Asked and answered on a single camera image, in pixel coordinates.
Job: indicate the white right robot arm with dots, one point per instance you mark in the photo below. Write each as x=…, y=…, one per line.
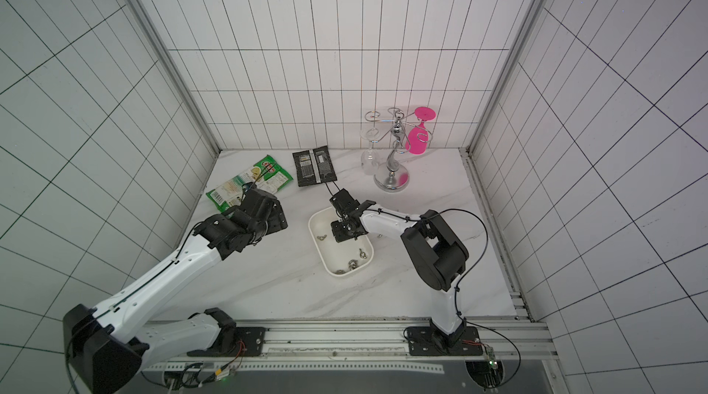
x=436, y=252

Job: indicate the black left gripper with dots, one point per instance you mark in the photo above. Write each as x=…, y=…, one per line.
x=277, y=220

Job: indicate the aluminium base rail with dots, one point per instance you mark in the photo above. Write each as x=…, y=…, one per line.
x=400, y=345

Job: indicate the chrome glass holder stand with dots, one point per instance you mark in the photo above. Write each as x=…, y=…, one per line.
x=391, y=175

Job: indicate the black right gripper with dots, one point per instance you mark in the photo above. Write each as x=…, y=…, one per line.
x=343, y=218

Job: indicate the white plastic storage box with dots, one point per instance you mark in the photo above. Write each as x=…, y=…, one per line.
x=336, y=255

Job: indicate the pink wine glass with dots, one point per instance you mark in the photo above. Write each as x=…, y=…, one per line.
x=419, y=137

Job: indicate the green chips bag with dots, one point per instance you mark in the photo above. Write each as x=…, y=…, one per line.
x=266, y=174

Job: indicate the clear wine glass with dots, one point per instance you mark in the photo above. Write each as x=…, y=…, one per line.
x=370, y=160

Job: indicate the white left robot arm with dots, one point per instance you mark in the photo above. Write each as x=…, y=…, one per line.
x=105, y=346

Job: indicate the black snack packet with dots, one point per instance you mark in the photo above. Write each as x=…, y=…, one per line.
x=314, y=167

